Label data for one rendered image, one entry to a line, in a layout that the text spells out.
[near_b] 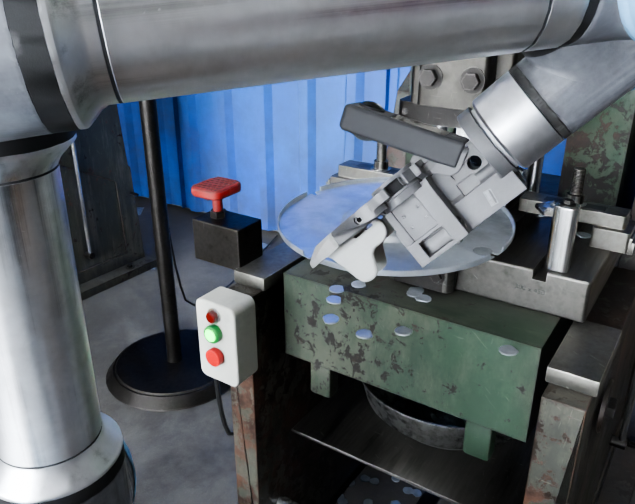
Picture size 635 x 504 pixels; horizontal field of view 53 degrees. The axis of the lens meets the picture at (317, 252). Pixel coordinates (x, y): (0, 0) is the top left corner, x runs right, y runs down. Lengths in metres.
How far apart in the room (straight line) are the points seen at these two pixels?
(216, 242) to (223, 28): 0.73
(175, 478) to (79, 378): 1.06
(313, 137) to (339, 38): 2.23
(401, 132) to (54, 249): 0.30
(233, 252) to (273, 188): 1.74
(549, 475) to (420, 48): 0.62
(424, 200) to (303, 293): 0.44
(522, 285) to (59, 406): 0.61
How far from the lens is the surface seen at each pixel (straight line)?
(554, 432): 0.82
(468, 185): 0.58
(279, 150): 2.67
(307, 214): 0.82
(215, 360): 0.97
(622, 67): 0.56
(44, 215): 0.49
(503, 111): 0.55
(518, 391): 0.88
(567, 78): 0.55
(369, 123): 0.59
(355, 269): 0.61
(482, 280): 0.93
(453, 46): 0.35
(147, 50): 0.31
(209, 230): 1.02
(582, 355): 0.85
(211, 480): 1.57
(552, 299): 0.91
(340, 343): 0.97
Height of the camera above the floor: 1.07
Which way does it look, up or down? 24 degrees down
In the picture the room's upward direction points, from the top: straight up
